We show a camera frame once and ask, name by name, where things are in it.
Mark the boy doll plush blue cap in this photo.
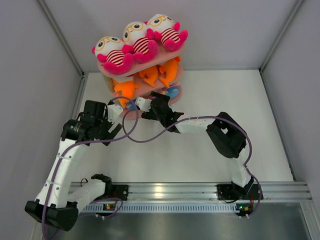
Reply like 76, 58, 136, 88
161, 81, 180, 99

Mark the small orange shark plush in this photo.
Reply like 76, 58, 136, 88
138, 65, 159, 87

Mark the large orange shark plush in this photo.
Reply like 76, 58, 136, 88
159, 56, 181, 88

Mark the white panda plush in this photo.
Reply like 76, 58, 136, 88
122, 21, 159, 64
91, 36, 134, 75
145, 13, 189, 52

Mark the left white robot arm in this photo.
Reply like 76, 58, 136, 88
24, 100, 123, 231

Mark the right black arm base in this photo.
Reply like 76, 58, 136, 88
216, 182, 264, 218

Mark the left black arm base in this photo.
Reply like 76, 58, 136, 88
98, 183, 129, 219

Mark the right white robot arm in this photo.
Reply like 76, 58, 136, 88
135, 91, 254, 199

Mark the pink three-tier toy shelf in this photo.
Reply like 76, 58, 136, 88
97, 46, 183, 104

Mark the boy doll plush on shelf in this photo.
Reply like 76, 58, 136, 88
125, 101, 139, 111

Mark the orange shark plush on shelf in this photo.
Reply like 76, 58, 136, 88
113, 80, 140, 107

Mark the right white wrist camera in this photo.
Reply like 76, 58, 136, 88
135, 96, 152, 112

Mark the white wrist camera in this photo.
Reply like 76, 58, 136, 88
107, 103, 123, 124
135, 96, 152, 112

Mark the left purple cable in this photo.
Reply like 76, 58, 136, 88
41, 96, 140, 240

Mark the purple cable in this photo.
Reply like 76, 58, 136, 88
122, 109, 262, 191
41, 96, 140, 240

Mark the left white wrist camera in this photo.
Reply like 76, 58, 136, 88
107, 103, 123, 124

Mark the white slotted cable duct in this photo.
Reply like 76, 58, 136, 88
82, 202, 240, 214

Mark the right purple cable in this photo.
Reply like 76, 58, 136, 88
122, 109, 262, 191

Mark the aluminium front rail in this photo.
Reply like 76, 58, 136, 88
125, 181, 312, 202

